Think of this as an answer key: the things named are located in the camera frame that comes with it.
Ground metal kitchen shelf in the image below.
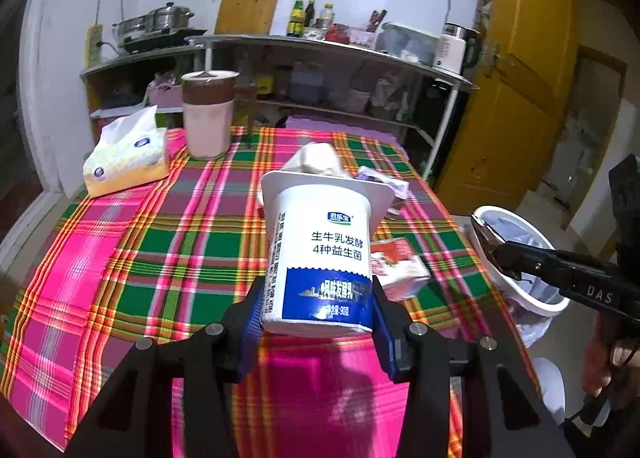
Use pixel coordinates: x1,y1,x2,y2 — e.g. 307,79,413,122
80,34,476,179

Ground red strawberry milk carton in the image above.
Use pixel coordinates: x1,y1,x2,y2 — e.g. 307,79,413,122
371,238,432,302

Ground green glass bottle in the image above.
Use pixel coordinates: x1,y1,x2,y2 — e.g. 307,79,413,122
286,0,305,37

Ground steel cooking pot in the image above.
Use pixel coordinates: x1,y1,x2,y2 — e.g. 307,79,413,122
145,2,194,33

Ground white power strip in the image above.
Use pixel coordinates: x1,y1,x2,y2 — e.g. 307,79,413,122
85,24,103,68

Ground brown snack wrapper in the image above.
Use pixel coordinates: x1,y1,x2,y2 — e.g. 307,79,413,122
471,214,506,264

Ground pink plaid tablecloth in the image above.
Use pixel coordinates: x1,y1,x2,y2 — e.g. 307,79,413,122
1,127,527,457

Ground person's right hand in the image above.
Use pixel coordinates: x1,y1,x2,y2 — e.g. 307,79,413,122
582,314,639,400

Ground white trash bin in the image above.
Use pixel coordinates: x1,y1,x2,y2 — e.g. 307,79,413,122
466,205,570,348

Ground pink jug brown lid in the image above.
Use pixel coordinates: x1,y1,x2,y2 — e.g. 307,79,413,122
181,70,257,160

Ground white blue yogurt tub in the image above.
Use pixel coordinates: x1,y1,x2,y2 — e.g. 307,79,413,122
262,179,395,337

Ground wooden cutting board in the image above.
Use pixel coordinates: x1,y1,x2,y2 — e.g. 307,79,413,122
214,0,278,35

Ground clear storage container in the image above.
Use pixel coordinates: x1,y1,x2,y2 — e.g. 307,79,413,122
376,22,439,66

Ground yellow tissue pack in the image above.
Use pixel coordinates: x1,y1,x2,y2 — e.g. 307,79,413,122
82,106,169,198

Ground yellow wooden door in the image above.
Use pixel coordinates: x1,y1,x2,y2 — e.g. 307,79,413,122
435,0,577,215

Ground white electric kettle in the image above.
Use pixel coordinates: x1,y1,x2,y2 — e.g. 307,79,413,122
433,22,484,75

